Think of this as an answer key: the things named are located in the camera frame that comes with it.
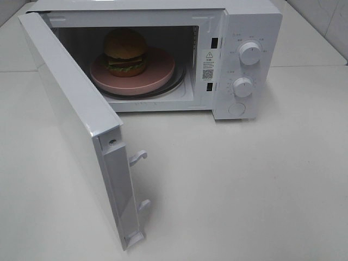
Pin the pink round plate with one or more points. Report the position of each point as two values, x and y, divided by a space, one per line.
140 78

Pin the round white door release button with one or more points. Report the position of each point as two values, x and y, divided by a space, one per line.
237 109

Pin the burger with lettuce and cheese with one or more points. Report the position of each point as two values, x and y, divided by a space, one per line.
125 52

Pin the glass microwave turntable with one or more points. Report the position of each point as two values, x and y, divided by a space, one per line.
174 82

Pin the lower white microwave knob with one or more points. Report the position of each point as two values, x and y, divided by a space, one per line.
242 87

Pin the white microwave knob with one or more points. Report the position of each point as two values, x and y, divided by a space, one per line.
242 87
250 52

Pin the white microwave oven body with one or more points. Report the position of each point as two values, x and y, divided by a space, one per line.
202 36

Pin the upper white microwave knob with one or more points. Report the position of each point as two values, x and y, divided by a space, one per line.
250 52

